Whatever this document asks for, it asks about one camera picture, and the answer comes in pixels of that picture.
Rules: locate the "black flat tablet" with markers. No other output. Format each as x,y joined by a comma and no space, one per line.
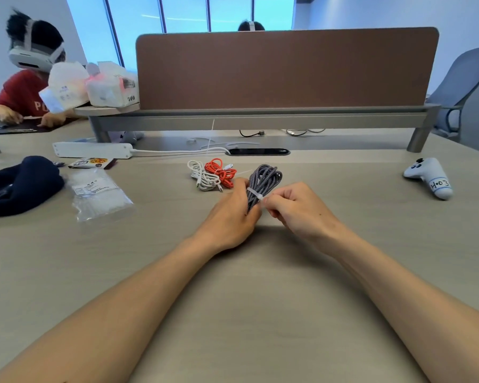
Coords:
24,126

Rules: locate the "person's right hand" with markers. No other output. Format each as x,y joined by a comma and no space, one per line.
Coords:
303,213

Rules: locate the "white printed snack packet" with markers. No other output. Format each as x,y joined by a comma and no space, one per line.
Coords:
92,163

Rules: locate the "white power strip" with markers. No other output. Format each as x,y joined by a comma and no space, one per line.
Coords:
92,150

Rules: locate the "large glass window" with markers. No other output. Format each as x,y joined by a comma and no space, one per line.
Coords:
139,19

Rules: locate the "brown desk divider panel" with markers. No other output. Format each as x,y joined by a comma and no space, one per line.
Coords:
287,69

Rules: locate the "small white rounded object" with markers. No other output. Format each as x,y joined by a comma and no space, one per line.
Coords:
131,138

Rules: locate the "person's right forearm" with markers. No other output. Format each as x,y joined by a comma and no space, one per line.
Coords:
415,311

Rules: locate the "small purple candy wrapper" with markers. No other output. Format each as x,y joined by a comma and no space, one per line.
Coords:
58,164

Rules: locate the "white labelled hand controller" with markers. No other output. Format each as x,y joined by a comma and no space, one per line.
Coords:
429,177

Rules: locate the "navy baseball cap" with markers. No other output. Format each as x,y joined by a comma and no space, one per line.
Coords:
24,187

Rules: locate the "person's left hand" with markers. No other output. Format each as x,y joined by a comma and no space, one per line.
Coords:
227,223

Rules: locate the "person's left forearm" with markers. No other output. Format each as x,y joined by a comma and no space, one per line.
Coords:
103,327

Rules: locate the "grey office chair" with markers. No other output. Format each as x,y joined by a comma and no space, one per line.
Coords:
463,75

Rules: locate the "white tissue pack pink label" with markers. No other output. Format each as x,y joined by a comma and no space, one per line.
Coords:
111,87

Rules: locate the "round beige shelf board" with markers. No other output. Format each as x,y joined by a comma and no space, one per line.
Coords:
103,110

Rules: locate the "white head-mounted headset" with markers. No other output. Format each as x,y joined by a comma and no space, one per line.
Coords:
32,59
252,26

